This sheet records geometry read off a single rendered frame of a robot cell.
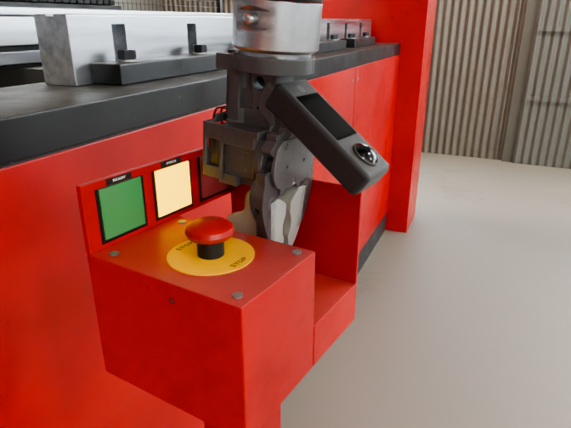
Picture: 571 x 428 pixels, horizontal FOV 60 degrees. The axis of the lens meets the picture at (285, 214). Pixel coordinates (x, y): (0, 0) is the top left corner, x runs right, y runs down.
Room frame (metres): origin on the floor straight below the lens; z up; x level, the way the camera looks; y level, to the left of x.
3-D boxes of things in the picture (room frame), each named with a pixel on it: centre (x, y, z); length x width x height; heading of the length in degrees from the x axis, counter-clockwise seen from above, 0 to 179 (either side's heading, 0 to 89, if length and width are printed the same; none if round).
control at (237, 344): (0.41, 0.05, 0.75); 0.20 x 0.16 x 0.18; 148
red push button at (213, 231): (0.37, 0.06, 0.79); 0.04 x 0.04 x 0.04
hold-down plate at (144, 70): (0.87, 0.20, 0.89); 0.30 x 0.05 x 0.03; 157
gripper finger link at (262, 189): (0.43, 0.01, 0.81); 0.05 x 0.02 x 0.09; 148
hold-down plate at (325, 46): (1.60, -0.12, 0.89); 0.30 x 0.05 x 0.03; 157
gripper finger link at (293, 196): (0.47, 0.02, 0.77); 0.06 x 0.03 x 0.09; 58
